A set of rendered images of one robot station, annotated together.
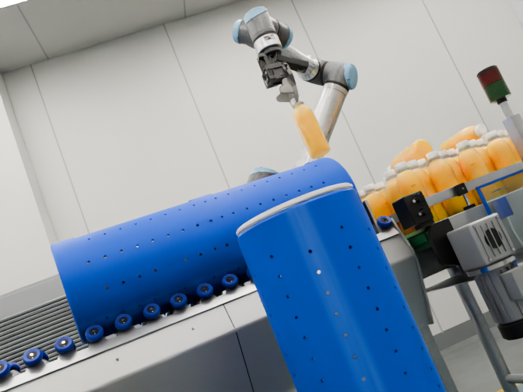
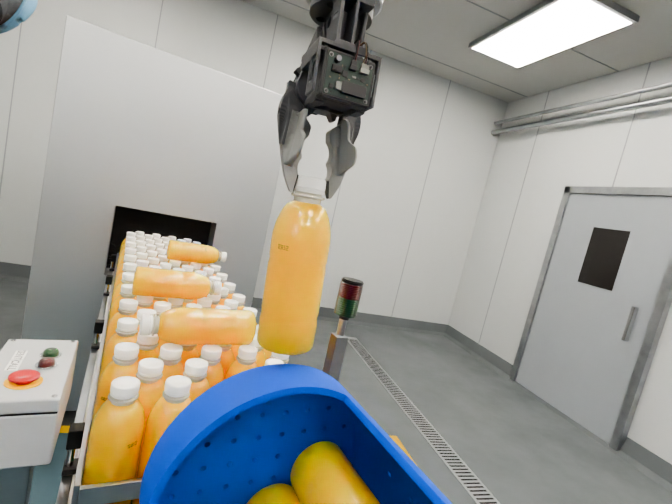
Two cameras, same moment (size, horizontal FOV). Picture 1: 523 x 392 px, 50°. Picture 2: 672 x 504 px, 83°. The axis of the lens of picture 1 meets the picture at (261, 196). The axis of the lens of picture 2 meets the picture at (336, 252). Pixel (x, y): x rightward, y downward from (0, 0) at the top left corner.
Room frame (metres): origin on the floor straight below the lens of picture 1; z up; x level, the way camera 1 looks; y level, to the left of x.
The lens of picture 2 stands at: (1.84, 0.24, 1.44)
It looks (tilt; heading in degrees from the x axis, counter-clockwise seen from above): 6 degrees down; 262
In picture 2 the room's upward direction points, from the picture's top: 13 degrees clockwise
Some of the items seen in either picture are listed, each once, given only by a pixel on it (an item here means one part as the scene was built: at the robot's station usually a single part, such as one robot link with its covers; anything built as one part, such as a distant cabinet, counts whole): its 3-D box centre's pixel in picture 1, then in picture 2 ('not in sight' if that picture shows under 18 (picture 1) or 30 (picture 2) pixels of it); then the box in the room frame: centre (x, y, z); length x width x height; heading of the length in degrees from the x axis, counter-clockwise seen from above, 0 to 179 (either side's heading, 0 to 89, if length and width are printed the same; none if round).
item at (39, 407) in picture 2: not in sight; (27, 394); (2.18, -0.36, 1.05); 0.20 x 0.10 x 0.10; 111
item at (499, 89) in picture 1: (497, 92); (346, 305); (1.64, -0.77, 1.18); 0.06 x 0.06 x 0.05
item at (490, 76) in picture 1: (490, 78); (350, 290); (1.64, -0.77, 1.23); 0.06 x 0.06 x 0.04
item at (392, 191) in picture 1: (402, 203); not in sight; (1.82, -0.41, 1.00); 0.07 x 0.07 x 0.19
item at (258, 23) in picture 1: (260, 26); not in sight; (1.84, -0.22, 1.77); 0.10 x 0.09 x 0.12; 150
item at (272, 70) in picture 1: (274, 68); (336, 59); (1.83, -0.21, 1.60); 0.09 x 0.08 x 0.12; 105
